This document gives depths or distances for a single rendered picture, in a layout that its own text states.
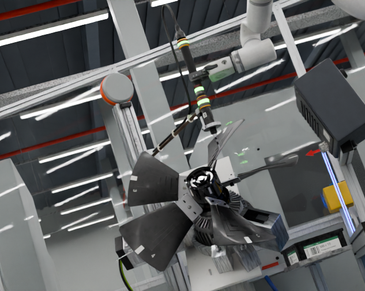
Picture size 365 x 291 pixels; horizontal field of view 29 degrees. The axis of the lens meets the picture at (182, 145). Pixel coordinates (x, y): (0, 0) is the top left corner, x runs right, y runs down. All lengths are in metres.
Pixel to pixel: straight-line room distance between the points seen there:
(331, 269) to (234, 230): 0.97
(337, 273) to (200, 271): 0.82
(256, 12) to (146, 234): 0.86
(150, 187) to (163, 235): 0.29
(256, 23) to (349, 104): 0.85
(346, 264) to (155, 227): 1.07
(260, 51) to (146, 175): 0.65
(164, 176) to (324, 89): 1.07
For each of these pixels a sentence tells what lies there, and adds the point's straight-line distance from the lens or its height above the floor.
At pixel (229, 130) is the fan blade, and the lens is 2.79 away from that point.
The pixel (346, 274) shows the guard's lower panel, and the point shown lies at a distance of 3.28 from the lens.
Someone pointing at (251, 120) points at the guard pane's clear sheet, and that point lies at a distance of 3.39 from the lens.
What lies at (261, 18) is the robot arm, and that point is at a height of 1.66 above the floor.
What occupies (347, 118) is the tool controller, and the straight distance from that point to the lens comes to 1.79.
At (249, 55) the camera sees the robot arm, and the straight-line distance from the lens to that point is 2.68.
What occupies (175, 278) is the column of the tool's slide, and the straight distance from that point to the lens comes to 3.20.
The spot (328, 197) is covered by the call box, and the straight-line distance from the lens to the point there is 2.81.
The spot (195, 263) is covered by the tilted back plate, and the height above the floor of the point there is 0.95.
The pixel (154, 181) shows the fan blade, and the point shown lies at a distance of 2.75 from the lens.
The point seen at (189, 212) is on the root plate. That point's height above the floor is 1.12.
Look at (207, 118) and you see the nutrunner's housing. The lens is 2.66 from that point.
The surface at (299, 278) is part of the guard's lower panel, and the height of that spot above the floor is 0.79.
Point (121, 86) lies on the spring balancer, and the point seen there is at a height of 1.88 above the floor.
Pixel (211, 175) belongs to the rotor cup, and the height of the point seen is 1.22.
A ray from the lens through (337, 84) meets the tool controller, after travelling 1.81.
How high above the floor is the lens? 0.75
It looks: 14 degrees up
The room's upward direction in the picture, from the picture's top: 19 degrees counter-clockwise
